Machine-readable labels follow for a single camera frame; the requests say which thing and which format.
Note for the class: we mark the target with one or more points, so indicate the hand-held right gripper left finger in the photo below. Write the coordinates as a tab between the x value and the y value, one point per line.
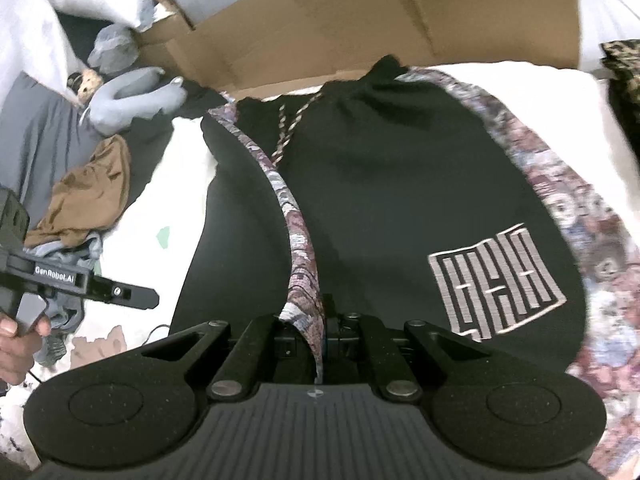
260	340

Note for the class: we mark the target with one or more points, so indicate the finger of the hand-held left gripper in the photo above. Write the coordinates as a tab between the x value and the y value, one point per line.
125	296

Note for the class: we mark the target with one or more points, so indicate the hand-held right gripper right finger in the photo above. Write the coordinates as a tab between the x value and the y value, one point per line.
370	345

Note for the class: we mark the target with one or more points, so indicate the black shorts with patterned trim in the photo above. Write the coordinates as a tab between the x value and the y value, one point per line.
400	200

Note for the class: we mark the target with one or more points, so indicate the person's left hand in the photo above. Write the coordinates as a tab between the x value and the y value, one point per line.
15	355

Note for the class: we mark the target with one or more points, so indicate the blue-grey denim cloth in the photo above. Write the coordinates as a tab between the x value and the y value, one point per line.
65	255

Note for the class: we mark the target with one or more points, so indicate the white bear print bedsheet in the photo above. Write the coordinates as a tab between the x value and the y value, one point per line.
150	220

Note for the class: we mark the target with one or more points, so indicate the brown garment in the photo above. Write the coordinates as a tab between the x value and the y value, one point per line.
85	195

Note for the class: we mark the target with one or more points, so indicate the grey cloth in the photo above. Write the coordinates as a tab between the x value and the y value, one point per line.
35	135

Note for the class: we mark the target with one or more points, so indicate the grey plush toy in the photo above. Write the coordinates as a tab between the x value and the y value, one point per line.
130	90

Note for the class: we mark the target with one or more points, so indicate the brown cardboard box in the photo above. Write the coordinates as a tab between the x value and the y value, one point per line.
350	10

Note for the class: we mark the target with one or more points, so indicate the leopard print cloth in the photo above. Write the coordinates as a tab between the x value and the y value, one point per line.
625	80

